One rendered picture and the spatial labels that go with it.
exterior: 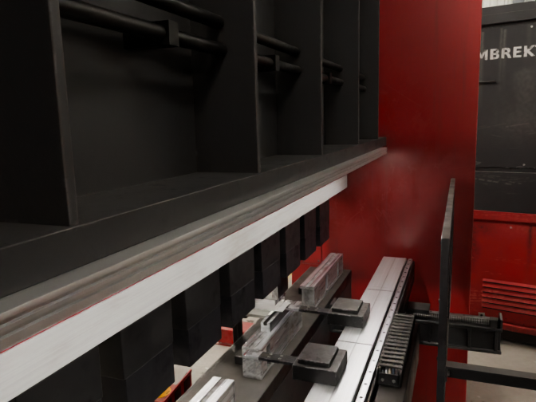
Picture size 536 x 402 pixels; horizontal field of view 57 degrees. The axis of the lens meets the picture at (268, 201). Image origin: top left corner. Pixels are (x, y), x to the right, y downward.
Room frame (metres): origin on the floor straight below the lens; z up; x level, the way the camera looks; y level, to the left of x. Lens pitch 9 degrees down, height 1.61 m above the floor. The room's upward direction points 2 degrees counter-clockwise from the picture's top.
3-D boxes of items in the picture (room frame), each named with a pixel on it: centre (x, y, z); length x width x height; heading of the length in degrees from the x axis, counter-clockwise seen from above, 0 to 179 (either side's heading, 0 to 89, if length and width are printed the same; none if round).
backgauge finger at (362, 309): (1.49, -0.17, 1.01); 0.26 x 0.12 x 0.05; 69
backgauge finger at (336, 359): (1.17, -0.05, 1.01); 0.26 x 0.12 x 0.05; 69
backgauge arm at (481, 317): (1.83, -0.55, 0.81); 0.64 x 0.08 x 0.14; 69
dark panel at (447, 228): (1.58, -0.59, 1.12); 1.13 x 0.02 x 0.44; 159
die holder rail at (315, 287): (2.06, -0.23, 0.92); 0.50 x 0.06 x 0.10; 159
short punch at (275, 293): (1.55, -0.03, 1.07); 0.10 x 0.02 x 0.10; 159
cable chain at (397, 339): (1.21, -0.33, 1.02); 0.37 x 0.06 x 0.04; 159
